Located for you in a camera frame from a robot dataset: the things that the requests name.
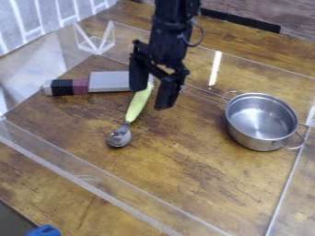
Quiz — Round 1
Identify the black cable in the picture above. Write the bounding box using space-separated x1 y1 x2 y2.
181 19 207 49

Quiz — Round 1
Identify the grey block with dark end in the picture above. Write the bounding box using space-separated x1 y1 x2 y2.
41 71 130 96

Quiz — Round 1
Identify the spoon with yellow handle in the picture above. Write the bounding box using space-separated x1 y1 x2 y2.
106 82 153 148

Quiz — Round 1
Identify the clear acrylic triangle stand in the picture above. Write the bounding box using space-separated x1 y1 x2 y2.
72 22 116 55

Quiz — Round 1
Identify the blue object at bottom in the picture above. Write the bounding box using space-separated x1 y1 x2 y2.
24 225 61 236

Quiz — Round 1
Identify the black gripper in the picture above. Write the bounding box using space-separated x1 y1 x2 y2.
129 17 191 111

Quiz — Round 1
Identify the black strip on wall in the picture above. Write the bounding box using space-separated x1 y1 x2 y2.
200 7 280 34

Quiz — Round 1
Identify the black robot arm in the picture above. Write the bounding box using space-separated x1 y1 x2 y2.
129 0 204 110

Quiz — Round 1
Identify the silver pot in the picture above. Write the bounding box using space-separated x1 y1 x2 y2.
224 92 305 151

